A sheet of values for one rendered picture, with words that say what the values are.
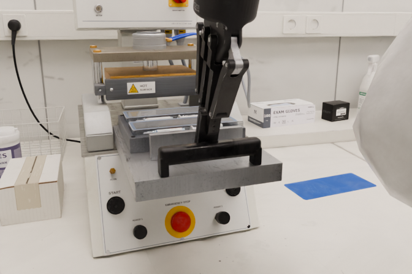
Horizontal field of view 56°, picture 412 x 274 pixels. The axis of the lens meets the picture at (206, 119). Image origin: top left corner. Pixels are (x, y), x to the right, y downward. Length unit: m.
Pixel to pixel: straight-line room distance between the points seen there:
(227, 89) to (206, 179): 0.15
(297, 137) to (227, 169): 0.84
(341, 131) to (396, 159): 1.27
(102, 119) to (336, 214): 0.55
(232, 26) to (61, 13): 1.05
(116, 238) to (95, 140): 0.19
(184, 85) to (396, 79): 0.70
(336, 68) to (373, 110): 1.58
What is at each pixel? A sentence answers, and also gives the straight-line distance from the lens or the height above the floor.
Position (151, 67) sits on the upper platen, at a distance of 0.93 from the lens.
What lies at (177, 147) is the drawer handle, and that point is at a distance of 0.52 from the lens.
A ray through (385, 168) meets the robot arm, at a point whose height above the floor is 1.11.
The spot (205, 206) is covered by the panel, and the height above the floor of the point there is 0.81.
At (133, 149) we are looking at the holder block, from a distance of 0.62.
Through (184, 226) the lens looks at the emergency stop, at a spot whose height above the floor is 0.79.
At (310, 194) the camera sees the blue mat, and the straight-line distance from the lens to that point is 1.02.
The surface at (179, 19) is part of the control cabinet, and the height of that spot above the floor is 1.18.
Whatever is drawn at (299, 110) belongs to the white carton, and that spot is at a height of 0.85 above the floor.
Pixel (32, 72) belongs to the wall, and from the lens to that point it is 1.51.
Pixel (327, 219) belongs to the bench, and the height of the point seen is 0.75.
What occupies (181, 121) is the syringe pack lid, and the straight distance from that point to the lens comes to 0.67.
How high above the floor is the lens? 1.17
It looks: 14 degrees down
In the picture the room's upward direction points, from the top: straight up
